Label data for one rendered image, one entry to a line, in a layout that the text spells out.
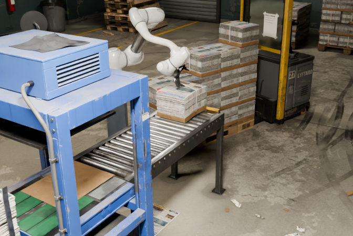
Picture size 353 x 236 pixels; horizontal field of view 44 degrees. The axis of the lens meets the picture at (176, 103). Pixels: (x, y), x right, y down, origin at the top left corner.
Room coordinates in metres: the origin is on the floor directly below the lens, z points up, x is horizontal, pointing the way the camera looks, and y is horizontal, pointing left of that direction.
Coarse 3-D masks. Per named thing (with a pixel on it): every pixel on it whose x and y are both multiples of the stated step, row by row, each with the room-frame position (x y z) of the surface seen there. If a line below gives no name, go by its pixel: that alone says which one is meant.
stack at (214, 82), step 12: (228, 72) 4.67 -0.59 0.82; (156, 84) 4.25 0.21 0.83; (168, 84) 4.24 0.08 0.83; (204, 84) 4.45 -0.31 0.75; (216, 84) 4.56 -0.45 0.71; (228, 84) 4.67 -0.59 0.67; (216, 96) 4.55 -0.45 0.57; (228, 96) 4.67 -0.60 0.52; (228, 108) 4.68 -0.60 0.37; (228, 120) 4.68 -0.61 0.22; (228, 132) 4.69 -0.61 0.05; (204, 144) 4.45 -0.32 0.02
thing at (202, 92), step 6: (174, 84) 3.63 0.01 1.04; (186, 84) 3.64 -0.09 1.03; (192, 84) 3.64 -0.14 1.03; (198, 84) 3.65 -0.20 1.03; (198, 90) 3.49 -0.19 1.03; (204, 90) 3.58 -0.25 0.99; (198, 96) 3.49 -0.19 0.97; (204, 96) 3.58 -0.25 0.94; (198, 102) 3.50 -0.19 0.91; (204, 102) 3.59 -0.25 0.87; (198, 108) 3.50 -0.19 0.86
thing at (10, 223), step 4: (4, 188) 1.82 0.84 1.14; (4, 192) 1.82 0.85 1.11; (4, 196) 1.82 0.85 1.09; (4, 200) 1.82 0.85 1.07; (8, 200) 1.84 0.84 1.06; (4, 204) 1.81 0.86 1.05; (8, 204) 1.83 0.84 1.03; (8, 208) 1.83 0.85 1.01; (8, 212) 1.83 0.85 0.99; (8, 216) 1.82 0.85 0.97; (8, 220) 1.82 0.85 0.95; (12, 220) 1.84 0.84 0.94; (8, 224) 1.82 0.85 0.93; (12, 224) 1.83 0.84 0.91; (8, 228) 1.81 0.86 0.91; (12, 228) 1.83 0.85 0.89; (12, 232) 1.83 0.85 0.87
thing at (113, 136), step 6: (150, 114) 3.52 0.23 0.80; (120, 132) 3.15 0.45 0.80; (108, 138) 3.05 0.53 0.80; (114, 138) 3.06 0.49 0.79; (96, 144) 2.95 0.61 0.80; (102, 144) 2.95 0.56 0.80; (84, 150) 2.85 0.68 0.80; (90, 150) 2.85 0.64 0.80; (78, 156) 2.76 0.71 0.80; (84, 156) 2.78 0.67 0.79
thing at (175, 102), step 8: (168, 88) 3.52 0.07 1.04; (176, 88) 3.52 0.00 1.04; (160, 96) 3.43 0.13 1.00; (168, 96) 3.38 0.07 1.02; (176, 96) 3.35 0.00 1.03; (184, 96) 3.35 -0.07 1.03; (192, 96) 3.41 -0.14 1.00; (160, 104) 3.44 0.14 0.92; (168, 104) 3.39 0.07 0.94; (176, 104) 3.34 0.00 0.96; (184, 104) 3.30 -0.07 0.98; (192, 104) 3.41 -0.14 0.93; (168, 112) 3.40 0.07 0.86; (176, 112) 3.35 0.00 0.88; (184, 112) 3.32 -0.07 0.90; (192, 112) 3.42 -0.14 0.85
